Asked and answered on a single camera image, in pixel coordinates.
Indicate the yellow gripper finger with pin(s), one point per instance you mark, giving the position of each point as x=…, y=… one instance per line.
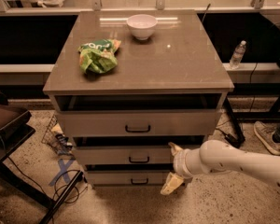
x=174, y=148
x=173, y=181

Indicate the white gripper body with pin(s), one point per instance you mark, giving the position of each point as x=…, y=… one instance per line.
x=178, y=164

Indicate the grey drawer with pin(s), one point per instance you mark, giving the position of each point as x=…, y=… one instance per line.
x=155, y=123
x=126, y=178
x=123, y=155

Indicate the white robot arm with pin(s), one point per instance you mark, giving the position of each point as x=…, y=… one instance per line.
x=214, y=157

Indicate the grey drawer cabinet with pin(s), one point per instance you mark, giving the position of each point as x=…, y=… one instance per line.
x=177, y=69

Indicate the black stand leg right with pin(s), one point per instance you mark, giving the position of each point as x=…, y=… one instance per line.
x=236, y=126

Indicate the grey sneaker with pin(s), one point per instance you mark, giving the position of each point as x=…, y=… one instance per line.
x=265, y=134

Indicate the clear plastic water bottle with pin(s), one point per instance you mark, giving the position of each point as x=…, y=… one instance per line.
x=238, y=55

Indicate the green chip bag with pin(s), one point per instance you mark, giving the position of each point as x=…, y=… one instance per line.
x=98, y=56

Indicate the white ceramic bowl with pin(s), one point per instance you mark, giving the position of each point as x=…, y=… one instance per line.
x=142, y=26

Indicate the dark chair at left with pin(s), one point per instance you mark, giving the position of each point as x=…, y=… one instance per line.
x=14, y=131

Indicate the wire basket with items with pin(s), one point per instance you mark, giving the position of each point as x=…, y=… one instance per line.
x=55, y=139

